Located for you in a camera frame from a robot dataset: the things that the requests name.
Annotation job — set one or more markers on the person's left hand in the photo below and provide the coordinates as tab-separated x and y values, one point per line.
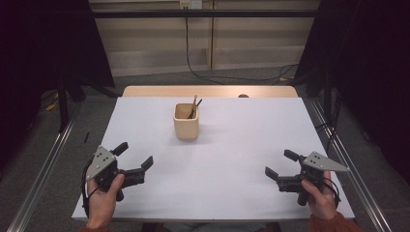
101	206

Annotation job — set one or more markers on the white table sheet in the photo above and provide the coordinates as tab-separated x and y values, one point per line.
209	180

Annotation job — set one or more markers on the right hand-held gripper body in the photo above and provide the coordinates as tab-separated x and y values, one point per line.
317	162

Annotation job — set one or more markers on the black curtain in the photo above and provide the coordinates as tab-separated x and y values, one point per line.
38	48
370	64

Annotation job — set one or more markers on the small dark round object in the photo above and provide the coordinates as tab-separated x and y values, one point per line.
243	96

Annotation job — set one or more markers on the wooden table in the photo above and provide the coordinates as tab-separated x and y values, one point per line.
209	91

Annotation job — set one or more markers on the cream square cup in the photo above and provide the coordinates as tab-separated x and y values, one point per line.
186	129

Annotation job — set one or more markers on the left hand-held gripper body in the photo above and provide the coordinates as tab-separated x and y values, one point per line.
101	162

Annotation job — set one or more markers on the small black floor item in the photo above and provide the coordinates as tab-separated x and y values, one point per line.
86	137

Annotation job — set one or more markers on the black metal stand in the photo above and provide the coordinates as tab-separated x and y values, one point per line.
63	103

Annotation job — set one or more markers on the brown pen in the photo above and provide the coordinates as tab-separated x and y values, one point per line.
194	100

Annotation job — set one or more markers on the white wall socket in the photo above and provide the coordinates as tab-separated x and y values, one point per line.
195	4

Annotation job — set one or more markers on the person's right hand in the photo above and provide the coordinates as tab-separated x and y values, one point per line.
322	199

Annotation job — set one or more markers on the aluminium rail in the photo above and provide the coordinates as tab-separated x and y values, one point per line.
354	180
42	170

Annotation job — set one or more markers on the black makeup brush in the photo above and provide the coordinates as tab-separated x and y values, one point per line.
199	103

